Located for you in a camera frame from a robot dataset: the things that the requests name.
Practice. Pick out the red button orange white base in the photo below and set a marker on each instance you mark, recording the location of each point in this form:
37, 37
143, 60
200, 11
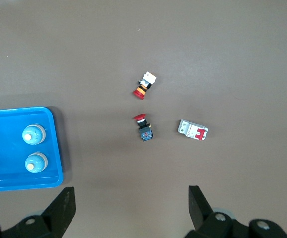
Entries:
143, 86

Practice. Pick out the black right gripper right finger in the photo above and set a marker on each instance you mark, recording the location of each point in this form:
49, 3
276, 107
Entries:
199, 208

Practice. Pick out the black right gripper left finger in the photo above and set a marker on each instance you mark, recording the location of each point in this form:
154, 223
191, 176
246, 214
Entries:
59, 210

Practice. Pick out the red button black base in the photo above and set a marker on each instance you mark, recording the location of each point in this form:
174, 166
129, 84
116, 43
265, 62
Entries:
144, 131

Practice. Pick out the white circuit breaker red switch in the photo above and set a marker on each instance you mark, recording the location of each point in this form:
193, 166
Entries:
190, 129

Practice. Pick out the light blue call bell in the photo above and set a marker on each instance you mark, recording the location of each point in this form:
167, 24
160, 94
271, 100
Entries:
38, 161
35, 135

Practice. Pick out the blue plastic tray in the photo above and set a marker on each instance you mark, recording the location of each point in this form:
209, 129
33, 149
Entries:
7, 124

